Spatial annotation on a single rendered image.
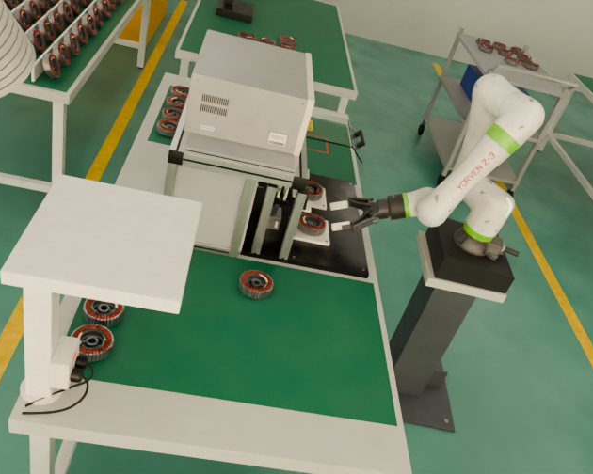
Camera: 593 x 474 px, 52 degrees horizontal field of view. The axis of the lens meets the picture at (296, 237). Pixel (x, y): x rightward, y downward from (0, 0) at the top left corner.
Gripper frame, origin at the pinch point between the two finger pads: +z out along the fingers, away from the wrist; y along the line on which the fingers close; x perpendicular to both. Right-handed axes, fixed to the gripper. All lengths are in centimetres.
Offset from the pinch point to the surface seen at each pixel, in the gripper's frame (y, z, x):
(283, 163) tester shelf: -14.2, 12.0, 33.8
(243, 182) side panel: -20.1, 25.4, 32.4
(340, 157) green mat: 69, -4, -15
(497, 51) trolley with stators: 269, -130, -58
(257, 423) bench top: -88, 24, 0
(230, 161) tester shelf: -20, 27, 41
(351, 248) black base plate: -5.7, -4.6, -12.0
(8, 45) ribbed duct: -90, 41, 105
